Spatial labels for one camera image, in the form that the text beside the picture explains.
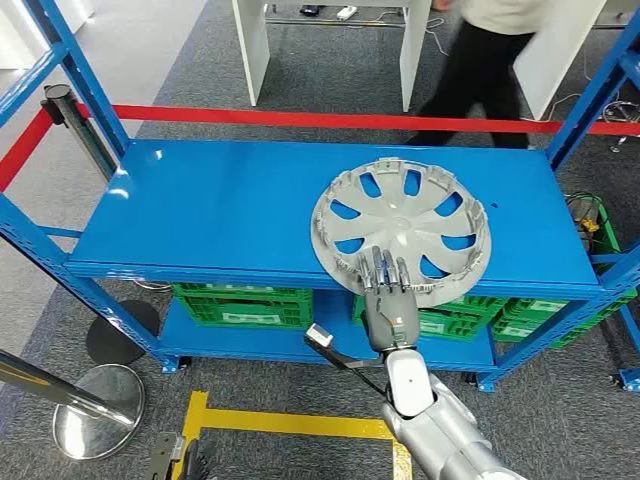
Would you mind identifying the red barrier belt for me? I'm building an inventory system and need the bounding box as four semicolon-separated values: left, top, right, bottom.
0;107;55;193
77;102;640;138

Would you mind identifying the grey plastic wheel hubcap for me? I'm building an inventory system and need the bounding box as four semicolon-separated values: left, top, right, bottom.
309;157;493;309

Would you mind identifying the white desk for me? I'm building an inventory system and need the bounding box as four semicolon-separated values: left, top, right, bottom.
513;0;608;122
230;0;432;114

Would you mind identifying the chrome stanchion post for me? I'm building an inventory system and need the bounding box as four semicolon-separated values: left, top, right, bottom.
42;82;174;294
0;347;147;463

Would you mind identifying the coiled grey cable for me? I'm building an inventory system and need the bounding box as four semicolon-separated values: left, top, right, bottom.
602;97;640;155

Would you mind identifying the white floor cable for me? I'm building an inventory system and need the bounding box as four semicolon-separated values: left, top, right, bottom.
426;16;451;59

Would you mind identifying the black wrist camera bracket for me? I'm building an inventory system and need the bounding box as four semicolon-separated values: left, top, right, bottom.
305;337;389;374

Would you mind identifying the black and yellow cable bundle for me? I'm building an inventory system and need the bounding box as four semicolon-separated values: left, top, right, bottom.
568;193;602;238

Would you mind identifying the dark left robot hand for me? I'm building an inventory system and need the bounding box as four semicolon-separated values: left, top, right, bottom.
182;440;217;480

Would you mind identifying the person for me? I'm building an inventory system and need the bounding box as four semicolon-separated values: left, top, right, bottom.
405;0;551;150

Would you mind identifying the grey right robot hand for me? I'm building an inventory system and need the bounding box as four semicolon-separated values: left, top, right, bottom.
356;246;421;354

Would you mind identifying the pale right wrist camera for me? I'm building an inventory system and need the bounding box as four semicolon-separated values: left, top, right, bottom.
303;323;334;350

